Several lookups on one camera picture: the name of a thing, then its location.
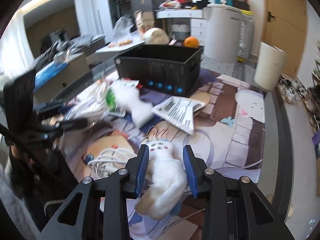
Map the white cable bundle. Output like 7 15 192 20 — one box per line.
87 147 138 179

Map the white plush toy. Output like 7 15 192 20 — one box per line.
135 140 187 220

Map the green white medicine packet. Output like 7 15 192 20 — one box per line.
105 88 126 118

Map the white fluffy soft object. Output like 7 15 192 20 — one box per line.
111 80 154 128

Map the white printed foil packet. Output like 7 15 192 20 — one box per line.
152 96 206 135

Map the anime printed desk mat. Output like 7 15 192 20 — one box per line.
62 68 266 240

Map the black storage box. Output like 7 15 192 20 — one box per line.
115 44 201 96

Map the clear plastic bag with snacks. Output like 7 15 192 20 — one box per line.
107 16 133 48

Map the cardboard fruit box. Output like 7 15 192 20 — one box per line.
134 10 155 35

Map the orange fruit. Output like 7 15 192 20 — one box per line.
183 36 200 48

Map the small white cylinder bin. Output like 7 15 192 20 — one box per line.
254 42 287 92

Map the white cylindrical appliance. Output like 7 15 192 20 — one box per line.
203 4 253 63

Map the white desk with drawers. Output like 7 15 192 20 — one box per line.
156 9 206 46

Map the wooden door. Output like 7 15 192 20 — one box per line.
263 0 307 78

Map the stack of dark boxes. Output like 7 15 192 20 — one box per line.
233 0 250 11

